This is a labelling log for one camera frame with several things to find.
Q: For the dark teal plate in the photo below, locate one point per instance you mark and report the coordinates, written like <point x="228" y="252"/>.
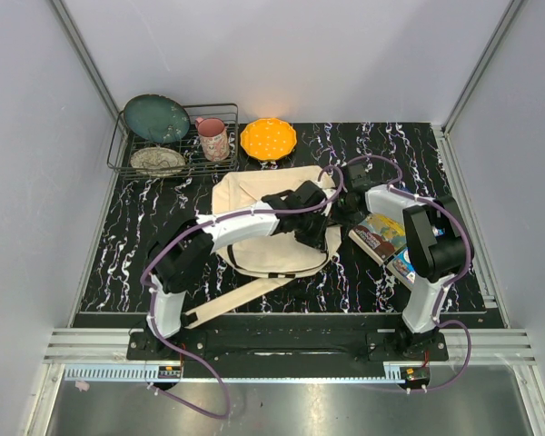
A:
<point x="156" y="118"/>

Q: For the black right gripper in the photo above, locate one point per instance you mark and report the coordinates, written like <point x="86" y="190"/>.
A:
<point x="345" y="220"/>

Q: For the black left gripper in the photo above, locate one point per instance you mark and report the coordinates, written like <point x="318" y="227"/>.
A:
<point x="318" y="240"/>

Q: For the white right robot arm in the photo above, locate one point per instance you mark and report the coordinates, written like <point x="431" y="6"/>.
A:
<point x="439" y="247"/>

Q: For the light blue coin book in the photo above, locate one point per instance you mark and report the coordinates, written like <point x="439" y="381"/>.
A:
<point x="401" y="267"/>

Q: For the grey wire dish rack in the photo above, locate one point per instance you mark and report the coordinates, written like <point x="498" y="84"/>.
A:
<point x="125" y="143"/>

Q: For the speckled beige plate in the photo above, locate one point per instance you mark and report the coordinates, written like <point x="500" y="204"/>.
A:
<point x="157" y="162"/>

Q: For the aluminium front rail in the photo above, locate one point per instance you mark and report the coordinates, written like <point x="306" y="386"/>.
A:
<point x="480" y="346"/>

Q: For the cream canvas backpack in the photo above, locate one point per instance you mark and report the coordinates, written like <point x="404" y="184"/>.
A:
<point x="254" y="186"/>

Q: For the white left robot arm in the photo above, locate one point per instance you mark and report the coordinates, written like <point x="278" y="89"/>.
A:
<point x="176" y="258"/>

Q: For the yellow polka dot plate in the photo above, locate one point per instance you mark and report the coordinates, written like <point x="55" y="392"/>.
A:
<point x="268" y="139"/>

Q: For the pink ghost pattern mug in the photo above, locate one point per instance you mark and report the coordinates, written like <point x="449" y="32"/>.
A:
<point x="213" y="138"/>

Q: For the yellow blue picture book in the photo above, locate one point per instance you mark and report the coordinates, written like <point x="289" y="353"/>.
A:
<point x="379" y="236"/>

